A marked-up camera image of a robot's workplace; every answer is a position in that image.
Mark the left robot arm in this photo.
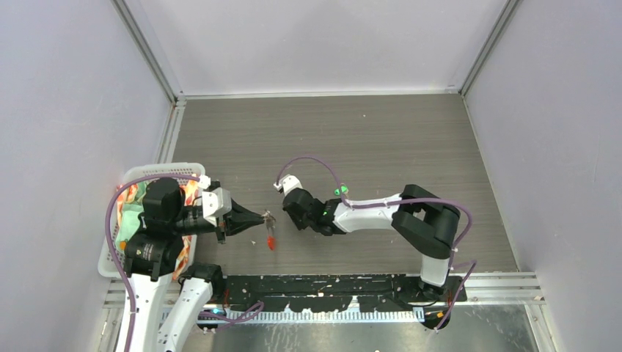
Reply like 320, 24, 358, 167
106, 173, 266, 351

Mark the green tagged key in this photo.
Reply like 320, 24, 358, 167
334, 183, 348, 197

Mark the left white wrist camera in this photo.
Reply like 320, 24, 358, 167
197, 175, 232, 227

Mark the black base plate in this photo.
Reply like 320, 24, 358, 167
208, 274, 467, 313

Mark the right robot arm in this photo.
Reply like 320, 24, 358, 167
277, 180, 461, 301

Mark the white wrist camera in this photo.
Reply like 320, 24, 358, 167
197, 175, 232, 227
273, 174, 303, 197

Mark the colourful patterned cloth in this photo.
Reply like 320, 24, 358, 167
114, 180, 199, 279

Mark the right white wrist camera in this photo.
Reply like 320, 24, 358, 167
273, 174, 303, 197

